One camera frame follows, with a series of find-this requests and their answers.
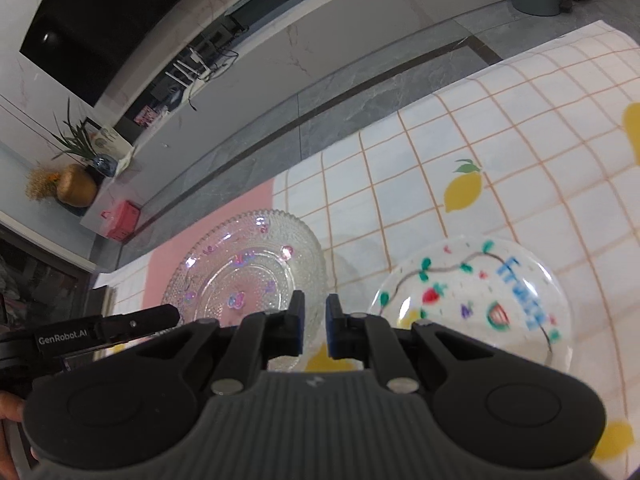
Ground white tv console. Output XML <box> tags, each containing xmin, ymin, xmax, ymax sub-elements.
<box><xmin>81</xmin><ymin>0</ymin><xmax>502</xmax><ymax>234</ymax></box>

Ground black television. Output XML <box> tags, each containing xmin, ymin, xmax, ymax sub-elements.
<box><xmin>20</xmin><ymin>0</ymin><xmax>180</xmax><ymax>105</ymax></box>

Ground white wifi router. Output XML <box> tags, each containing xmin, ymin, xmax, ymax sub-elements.
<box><xmin>164</xmin><ymin>47</ymin><xmax>212</xmax><ymax>88</ymax></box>

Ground person left hand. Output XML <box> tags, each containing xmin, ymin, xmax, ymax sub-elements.
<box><xmin>0</xmin><ymin>392</ymin><xmax>36</xmax><ymax>480</ymax></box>

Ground red storage box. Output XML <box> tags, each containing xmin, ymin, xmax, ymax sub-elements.
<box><xmin>101</xmin><ymin>200</ymin><xmax>140</xmax><ymax>242</ymax></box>

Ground green potted plant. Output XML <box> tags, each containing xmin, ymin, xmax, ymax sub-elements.
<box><xmin>52</xmin><ymin>100</ymin><xmax>118</xmax><ymax>178</ymax></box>

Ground gold vase dried flowers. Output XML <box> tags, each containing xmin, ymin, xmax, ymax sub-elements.
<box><xmin>25</xmin><ymin>164</ymin><xmax>98</xmax><ymax>208</ymax></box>

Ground fruit pattern white plate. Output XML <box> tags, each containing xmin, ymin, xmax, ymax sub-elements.
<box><xmin>369</xmin><ymin>236</ymin><xmax>574</xmax><ymax>373</ymax></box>

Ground clear glass plate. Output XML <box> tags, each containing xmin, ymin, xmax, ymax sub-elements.
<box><xmin>163</xmin><ymin>209</ymin><xmax>328</xmax><ymax>354</ymax></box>

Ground lemon check tablecloth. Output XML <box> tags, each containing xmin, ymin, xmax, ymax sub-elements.
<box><xmin>99</xmin><ymin>21</ymin><xmax>639</xmax><ymax>479</ymax></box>

